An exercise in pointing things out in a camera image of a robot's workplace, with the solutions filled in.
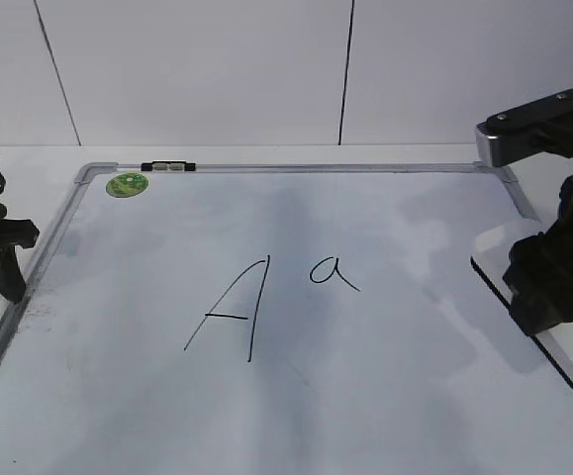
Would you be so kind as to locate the black and clear hanger clip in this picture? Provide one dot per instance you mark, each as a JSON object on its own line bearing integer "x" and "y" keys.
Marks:
{"x": 168, "y": 166}

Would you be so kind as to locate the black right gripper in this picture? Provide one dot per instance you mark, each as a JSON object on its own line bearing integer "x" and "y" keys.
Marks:
{"x": 540, "y": 275}

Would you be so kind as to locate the round green sticker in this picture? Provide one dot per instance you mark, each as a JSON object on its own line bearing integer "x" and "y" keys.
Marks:
{"x": 127, "y": 185}

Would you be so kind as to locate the white whiteboard eraser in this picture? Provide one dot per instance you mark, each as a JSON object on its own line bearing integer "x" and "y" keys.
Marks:
{"x": 490, "y": 257}

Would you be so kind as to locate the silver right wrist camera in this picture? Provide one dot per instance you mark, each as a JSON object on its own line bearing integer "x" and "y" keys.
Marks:
{"x": 543, "y": 125}

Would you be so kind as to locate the white whiteboard with aluminium frame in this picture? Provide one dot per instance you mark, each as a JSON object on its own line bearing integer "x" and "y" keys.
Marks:
{"x": 279, "y": 323}

